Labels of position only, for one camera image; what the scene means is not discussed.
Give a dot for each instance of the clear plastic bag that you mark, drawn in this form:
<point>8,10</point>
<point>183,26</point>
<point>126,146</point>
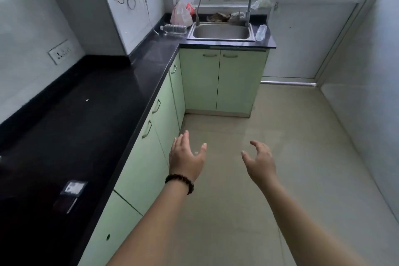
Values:
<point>262,2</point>

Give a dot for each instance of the white balcony door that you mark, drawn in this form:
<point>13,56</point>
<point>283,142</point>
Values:
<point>305,41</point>

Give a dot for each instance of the person's right forearm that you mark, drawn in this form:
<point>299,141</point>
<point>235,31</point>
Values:
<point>305,228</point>

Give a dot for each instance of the right cupboard door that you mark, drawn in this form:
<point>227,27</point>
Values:
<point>143,166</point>

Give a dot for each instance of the silver stove label sticker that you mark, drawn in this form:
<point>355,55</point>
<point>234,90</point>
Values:
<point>74,188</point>

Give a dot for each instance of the silver door threshold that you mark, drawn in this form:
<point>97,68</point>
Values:
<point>288,83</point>

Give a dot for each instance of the brown dish rag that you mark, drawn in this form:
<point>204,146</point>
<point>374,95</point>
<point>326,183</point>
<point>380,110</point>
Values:
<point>218,17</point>

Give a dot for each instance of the white red plastic bag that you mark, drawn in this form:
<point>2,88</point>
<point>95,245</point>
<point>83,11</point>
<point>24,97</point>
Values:
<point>181,15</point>

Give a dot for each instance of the steel kitchen sink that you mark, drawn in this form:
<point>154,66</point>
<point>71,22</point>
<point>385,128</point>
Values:
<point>221,32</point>

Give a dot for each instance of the person's left forearm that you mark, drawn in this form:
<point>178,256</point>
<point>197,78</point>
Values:
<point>149,231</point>

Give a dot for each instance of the white wall socket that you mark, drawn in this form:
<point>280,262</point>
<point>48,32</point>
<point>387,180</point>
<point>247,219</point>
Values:
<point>60,52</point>

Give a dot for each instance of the clear bottle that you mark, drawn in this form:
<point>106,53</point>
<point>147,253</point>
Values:
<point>261,33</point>
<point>174,29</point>

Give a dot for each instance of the person's left hand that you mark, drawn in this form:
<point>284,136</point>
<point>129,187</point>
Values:
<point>185,163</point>

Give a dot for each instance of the small steel faucet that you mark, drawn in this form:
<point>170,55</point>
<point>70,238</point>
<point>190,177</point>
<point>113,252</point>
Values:
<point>197,16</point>

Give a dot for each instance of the person's right hand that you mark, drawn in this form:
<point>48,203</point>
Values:
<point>263,167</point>

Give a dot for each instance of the tall steel faucet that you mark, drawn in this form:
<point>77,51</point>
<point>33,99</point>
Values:
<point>249,10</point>

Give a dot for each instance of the gray dish cloth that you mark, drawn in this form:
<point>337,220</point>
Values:
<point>237,19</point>

